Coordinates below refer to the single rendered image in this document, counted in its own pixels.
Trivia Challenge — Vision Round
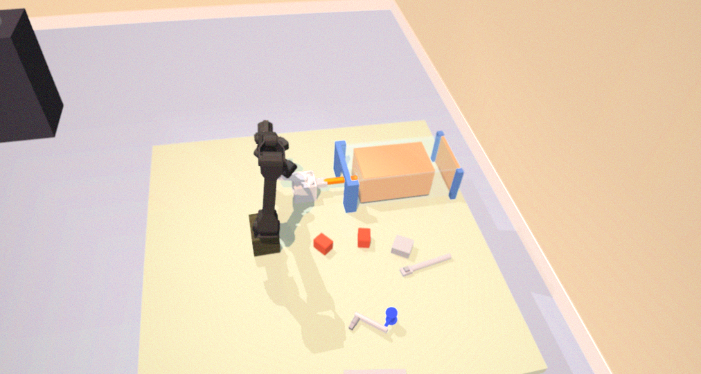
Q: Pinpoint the crank handle with blue knob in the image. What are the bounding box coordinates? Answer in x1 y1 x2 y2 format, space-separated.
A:
348 307 398 333

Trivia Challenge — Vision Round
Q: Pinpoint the pale pink cube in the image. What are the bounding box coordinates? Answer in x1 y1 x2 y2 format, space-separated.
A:
391 235 414 259

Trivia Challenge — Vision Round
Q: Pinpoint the pale pink flat bar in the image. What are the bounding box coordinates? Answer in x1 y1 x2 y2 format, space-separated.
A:
344 369 407 374

